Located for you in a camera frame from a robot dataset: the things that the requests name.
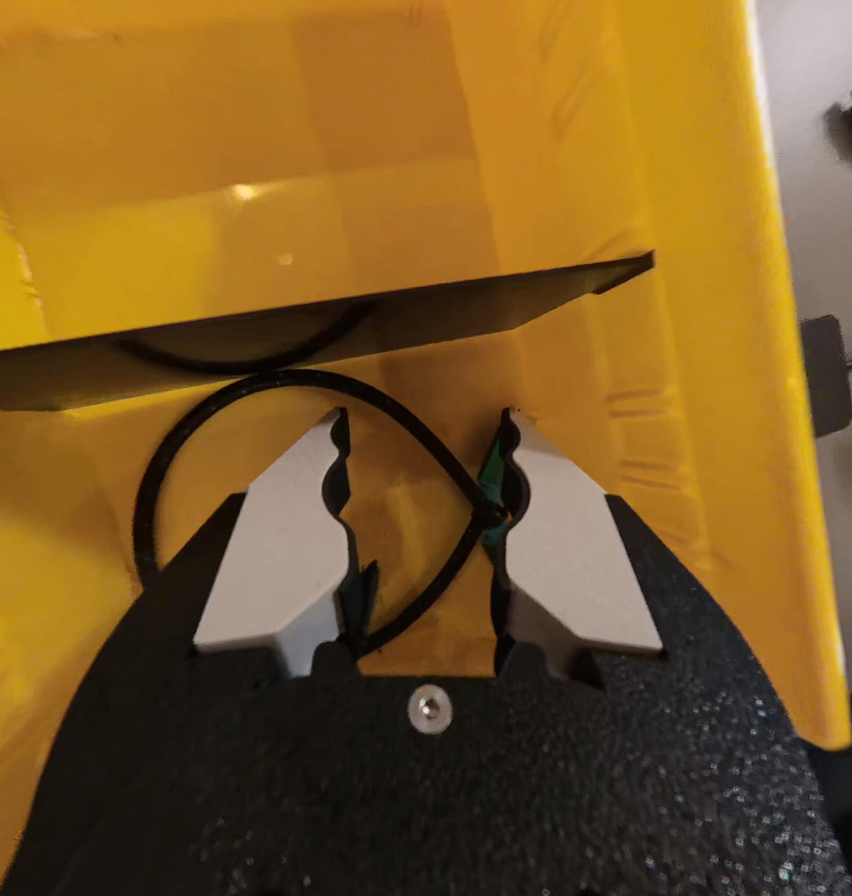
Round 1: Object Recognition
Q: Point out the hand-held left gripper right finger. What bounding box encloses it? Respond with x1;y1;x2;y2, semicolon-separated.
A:
492;407;665;677

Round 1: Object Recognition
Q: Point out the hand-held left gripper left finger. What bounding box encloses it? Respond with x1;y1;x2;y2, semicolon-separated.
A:
194;407;361;677

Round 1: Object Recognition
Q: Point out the black braided hdmi cable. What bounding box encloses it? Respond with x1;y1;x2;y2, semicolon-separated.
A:
135;370;511;660

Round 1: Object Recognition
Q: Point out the black hdmi adapter box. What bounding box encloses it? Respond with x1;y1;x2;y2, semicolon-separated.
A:
800;315;852;436

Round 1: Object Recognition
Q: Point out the yellow plastic bin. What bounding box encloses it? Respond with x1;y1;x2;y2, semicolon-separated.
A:
0;0;852;896

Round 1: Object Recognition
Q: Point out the black bin divider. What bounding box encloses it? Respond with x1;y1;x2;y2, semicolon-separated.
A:
0;252;655;414

